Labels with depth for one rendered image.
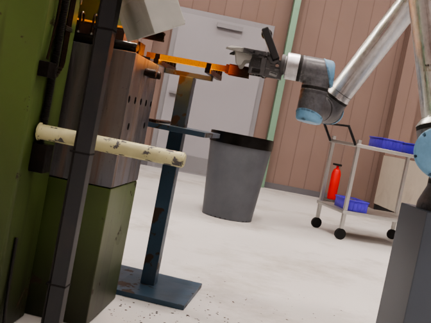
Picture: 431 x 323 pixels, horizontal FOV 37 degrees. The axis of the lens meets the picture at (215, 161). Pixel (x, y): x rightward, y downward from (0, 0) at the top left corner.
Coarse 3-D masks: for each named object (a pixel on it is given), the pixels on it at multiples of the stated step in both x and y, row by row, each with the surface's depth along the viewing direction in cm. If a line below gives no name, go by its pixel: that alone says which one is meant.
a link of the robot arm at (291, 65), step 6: (288, 54) 212; (294, 54) 213; (300, 54) 213; (288, 60) 211; (294, 60) 211; (288, 66) 211; (294, 66) 211; (288, 72) 212; (294, 72) 211; (288, 78) 214; (294, 78) 213
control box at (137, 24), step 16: (128, 0) 161; (144, 0) 147; (160, 0) 148; (176, 0) 149; (128, 16) 168; (144, 16) 152; (160, 16) 149; (176, 16) 150; (128, 32) 175; (144, 32) 157; (160, 32) 150
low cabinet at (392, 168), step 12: (384, 156) 858; (384, 168) 849; (396, 168) 806; (408, 168) 769; (384, 180) 841; (396, 180) 798; (408, 180) 762; (420, 180) 726; (384, 192) 832; (396, 192) 790; (408, 192) 755; (420, 192) 720; (384, 204) 824
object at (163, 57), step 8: (152, 56) 255; (160, 56) 254; (168, 56) 254; (184, 64) 255; (192, 64) 252; (200, 64) 252; (216, 64) 250; (232, 64) 249; (232, 72) 250; (240, 72) 250
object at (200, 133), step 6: (150, 126) 249; (156, 126) 249; (162, 126) 248; (168, 126) 248; (174, 126) 251; (180, 132) 247; (186, 132) 247; (192, 132) 246; (198, 132) 246; (204, 132) 250; (210, 132) 280
